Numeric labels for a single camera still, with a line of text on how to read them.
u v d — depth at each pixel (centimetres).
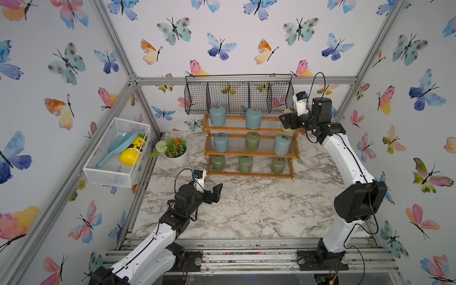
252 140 89
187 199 60
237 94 98
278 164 95
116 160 70
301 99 70
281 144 87
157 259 58
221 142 87
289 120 74
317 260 70
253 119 79
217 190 75
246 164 96
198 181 68
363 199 46
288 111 79
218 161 97
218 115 81
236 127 86
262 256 77
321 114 62
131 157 70
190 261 73
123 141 68
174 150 95
